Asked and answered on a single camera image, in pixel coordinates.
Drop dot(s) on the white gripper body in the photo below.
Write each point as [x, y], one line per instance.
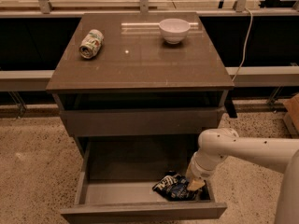
[199, 173]

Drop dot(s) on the blue chip bag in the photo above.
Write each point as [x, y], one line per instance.
[173, 187]

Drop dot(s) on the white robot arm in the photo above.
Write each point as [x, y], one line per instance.
[278, 154]

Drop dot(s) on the closed grey top drawer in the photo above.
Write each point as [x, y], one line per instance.
[82, 123]

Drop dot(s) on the open grey middle drawer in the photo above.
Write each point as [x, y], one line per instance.
[117, 176]

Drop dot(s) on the grey drawer cabinet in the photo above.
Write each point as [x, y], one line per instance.
[136, 69]

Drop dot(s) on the cardboard box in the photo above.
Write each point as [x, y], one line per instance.
[291, 118]

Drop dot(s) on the white bowl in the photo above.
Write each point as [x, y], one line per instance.
[174, 31]

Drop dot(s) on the green white soda can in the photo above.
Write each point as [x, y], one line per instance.
[91, 44]

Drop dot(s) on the metal railing frame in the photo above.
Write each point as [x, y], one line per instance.
[143, 0]

